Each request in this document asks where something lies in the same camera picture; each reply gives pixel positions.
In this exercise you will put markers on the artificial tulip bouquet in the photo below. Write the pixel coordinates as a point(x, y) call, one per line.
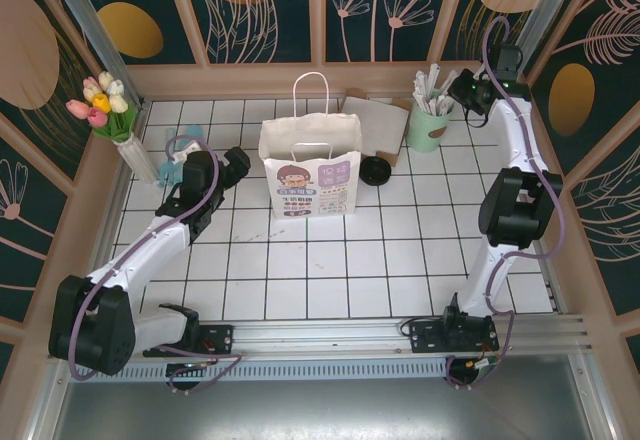
point(102, 102)

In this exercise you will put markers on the aluminium frame post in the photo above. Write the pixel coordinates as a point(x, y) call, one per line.
point(95, 25)
point(537, 5)

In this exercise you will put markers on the aluminium mounting rail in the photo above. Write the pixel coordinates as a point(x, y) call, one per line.
point(320, 337)

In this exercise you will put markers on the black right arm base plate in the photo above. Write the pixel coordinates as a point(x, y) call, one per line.
point(425, 337)

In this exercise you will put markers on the small green circuit board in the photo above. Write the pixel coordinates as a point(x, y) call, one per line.
point(485, 366)

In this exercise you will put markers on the white ribbed vase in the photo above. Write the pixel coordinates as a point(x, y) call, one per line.
point(137, 160)

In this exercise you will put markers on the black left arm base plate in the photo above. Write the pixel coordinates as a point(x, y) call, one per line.
point(215, 340)

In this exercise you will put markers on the white printed paper bag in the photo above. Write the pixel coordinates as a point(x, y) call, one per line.
point(310, 185)

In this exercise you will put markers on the mint green straw holder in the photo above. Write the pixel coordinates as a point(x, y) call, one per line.
point(427, 132)

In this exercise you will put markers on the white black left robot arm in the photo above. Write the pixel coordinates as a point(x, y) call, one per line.
point(150, 250)

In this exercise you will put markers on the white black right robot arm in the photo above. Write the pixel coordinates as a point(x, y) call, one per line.
point(515, 130)

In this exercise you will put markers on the white wrapped straw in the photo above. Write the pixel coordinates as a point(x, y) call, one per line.
point(450, 106)
point(448, 97)
point(432, 80)
point(420, 87)
point(446, 87)

